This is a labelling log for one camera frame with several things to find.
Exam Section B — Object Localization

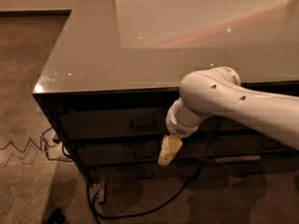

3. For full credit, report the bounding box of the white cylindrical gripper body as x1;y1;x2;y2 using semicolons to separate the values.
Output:
165;99;211;138

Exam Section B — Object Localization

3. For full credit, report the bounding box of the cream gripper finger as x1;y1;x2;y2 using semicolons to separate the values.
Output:
158;134;183;166

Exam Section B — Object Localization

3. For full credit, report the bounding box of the drawer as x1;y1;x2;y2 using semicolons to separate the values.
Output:
217;118;253;132
78;139;208;165
206;133;293;158
57;106;219;141
90;161;200;183

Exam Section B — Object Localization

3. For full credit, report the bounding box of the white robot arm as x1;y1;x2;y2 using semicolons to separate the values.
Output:
158;66;299;166

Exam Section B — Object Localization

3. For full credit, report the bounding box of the dark cabinet with glossy top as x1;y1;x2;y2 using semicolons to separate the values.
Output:
34;0;298;184

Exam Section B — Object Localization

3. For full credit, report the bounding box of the grey power strip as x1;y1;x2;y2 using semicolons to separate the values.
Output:
92;182;107;205

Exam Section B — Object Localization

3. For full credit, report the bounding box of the thick black floor cable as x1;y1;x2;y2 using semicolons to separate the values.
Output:
86;159;204;224

